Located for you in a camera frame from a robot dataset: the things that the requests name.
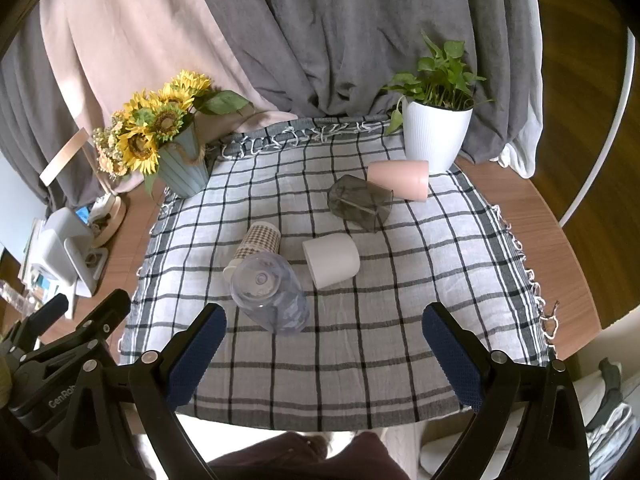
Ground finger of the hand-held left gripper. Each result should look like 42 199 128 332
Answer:
0 293 70 362
20 289 132 388

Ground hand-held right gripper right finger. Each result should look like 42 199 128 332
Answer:
421 302 592 480

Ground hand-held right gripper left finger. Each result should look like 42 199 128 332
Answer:
127 303 228 480

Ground clear plastic cup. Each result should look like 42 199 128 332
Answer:
230 253 310 335

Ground brown checked cup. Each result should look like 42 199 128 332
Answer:
222 221 282 281

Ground white cup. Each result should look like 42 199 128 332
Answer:
301 232 362 290

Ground grey transparent cup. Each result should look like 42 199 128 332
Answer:
327 175 396 235

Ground pink cup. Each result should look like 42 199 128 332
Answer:
367 160 431 202

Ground white plastic appliance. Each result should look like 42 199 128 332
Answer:
40 208 108 297

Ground black and white checked tablecloth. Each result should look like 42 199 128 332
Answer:
116 116 560 433

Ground person's dark red trousers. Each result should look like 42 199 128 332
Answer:
207 430 406 480

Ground wooden desk lamp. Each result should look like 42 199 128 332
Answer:
40 129 128 248

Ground blue-green ribbed vase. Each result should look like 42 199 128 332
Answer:
157 122 211 198

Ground grey striped cloth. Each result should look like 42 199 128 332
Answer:
585 357 640 471

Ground sunflower bouquet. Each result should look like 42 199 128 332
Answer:
92 69 256 198

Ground white sheer curtain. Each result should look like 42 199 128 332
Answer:
492 0 546 178

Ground white ribbed plant pot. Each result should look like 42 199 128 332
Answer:
402 100 474 173

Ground white curved pole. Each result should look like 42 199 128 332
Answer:
557 27 637 226

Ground pink curtain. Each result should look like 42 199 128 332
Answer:
39 0 301 196

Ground green leafy plant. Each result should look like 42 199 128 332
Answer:
382 32 496 136

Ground grey curtain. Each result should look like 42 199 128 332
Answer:
0 0 543 221

